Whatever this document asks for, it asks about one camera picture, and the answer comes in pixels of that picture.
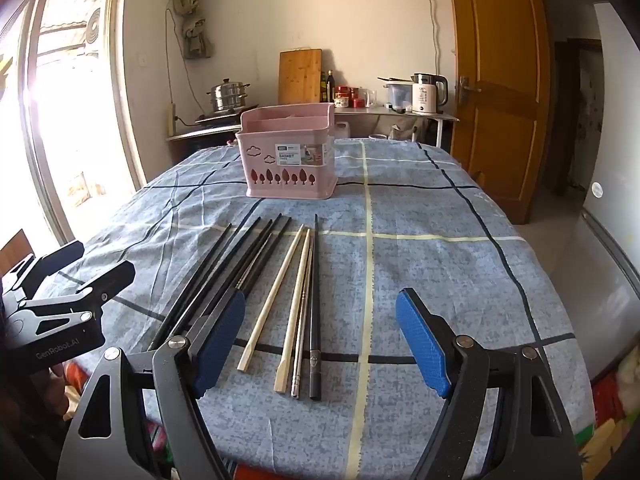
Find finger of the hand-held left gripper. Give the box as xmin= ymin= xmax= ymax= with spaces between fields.
xmin=10 ymin=261 xmax=137 ymax=334
xmin=2 ymin=240 xmax=86 ymax=307

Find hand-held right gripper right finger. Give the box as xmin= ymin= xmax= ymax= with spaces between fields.
xmin=395 ymin=287 xmax=583 ymax=480

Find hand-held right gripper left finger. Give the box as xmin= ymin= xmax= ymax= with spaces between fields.
xmin=57 ymin=287 xmax=247 ymax=480

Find wooden chopstick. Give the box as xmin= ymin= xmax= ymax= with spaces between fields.
xmin=237 ymin=224 xmax=306 ymax=373
xmin=273 ymin=228 xmax=312 ymax=394

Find metal chopstick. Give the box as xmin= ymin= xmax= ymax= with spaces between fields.
xmin=291 ymin=232 xmax=316 ymax=399

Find dark grey chopstick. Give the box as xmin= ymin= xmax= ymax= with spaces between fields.
xmin=309 ymin=214 xmax=322 ymax=402

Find pink plastic basket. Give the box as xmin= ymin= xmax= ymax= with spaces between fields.
xmin=236 ymin=102 xmax=338 ymax=199

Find person's left hand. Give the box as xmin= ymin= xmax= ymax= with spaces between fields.
xmin=31 ymin=362 xmax=71 ymax=418

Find blue checked tablecloth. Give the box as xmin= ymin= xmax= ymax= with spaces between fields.
xmin=30 ymin=137 xmax=598 ymax=480

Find glass window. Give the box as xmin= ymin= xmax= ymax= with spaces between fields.
xmin=0 ymin=0 xmax=151 ymax=261

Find low metal shelf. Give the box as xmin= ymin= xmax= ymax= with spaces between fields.
xmin=166 ymin=121 xmax=242 ymax=145

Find black induction cooker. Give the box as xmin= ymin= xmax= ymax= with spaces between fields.
xmin=194 ymin=110 xmax=243 ymax=126

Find colourful floral cloth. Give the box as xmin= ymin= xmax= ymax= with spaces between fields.
xmin=575 ymin=345 xmax=640 ymax=466

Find steel steamer pot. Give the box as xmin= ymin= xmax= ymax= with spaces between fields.
xmin=206 ymin=78 xmax=251 ymax=113

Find outdoor air conditioner unit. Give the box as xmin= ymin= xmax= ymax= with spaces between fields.
xmin=80 ymin=7 xmax=103 ymax=56

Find silver refrigerator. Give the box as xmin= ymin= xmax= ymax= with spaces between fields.
xmin=575 ymin=0 xmax=640 ymax=386

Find wooden door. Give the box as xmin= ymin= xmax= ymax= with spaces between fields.
xmin=445 ymin=0 xmax=553 ymax=226

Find white electric kettle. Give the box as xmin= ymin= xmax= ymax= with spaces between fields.
xmin=411 ymin=72 xmax=449 ymax=115

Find clear plastic container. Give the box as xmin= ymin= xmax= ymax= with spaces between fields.
xmin=385 ymin=80 xmax=413 ymax=111

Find tied beige curtain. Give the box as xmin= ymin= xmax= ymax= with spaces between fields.
xmin=170 ymin=0 xmax=211 ymax=61

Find wooden cutting board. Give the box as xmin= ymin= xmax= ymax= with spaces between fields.
xmin=278 ymin=48 xmax=323 ymax=106

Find metal door handle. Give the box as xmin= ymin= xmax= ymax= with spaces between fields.
xmin=455 ymin=76 xmax=483 ymax=107

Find white wall cable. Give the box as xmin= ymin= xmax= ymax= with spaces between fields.
xmin=425 ymin=0 xmax=457 ymax=61

